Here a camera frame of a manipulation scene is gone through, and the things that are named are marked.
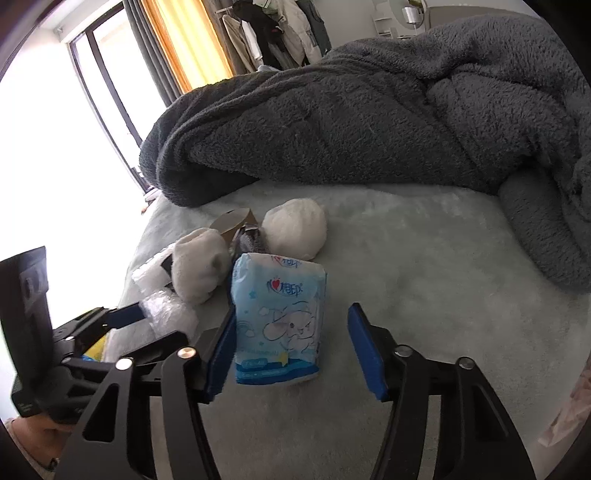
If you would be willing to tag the light blue tissue packet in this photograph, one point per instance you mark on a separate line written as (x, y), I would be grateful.
(277, 323)

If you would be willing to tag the brown padded headboard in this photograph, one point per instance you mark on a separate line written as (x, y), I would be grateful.
(461, 14)

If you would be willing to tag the yellow wrapper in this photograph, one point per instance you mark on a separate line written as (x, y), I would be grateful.
(98, 348)

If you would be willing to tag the pink patterned cloth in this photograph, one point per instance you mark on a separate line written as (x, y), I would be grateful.
(561, 415)

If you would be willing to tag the yellow curtain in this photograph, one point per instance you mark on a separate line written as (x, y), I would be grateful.
(184, 41)

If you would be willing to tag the clear plastic wrap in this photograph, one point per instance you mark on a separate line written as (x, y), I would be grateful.
(161, 311)

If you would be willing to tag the round white sock ball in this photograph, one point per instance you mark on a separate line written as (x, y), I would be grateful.
(295, 226)

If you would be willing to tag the folded white sock ball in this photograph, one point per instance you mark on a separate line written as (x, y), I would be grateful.
(198, 265)

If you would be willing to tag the white wall shelf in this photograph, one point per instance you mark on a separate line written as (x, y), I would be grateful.
(382, 26)

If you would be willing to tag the clothes on rack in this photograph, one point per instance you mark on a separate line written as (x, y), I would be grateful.
(240, 44)

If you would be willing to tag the brown cardboard piece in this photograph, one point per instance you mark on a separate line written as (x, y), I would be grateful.
(234, 220)

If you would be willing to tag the grey curtain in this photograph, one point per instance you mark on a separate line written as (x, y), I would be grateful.
(154, 55)
(221, 32)

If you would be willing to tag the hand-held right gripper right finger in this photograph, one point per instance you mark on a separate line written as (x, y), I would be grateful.
(364, 355)

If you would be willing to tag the bed with light grey sheet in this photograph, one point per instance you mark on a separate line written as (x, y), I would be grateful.
(438, 277)

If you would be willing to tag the person's left hand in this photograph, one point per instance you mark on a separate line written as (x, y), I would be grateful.
(30, 434)

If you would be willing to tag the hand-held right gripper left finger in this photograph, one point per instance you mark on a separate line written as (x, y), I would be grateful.
(220, 350)

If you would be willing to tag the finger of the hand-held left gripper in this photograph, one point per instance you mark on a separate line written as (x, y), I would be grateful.
(130, 314)
(157, 347)

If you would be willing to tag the round vanity mirror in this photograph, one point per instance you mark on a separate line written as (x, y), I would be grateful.
(401, 4)

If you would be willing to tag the glass balcony door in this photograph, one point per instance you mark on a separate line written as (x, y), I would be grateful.
(99, 92)

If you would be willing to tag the silver table lamp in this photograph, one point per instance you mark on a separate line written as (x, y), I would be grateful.
(412, 14)

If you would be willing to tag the black garment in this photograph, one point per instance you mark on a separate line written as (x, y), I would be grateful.
(265, 21)

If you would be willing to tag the dark grey fleece blanket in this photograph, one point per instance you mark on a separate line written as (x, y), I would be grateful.
(369, 115)

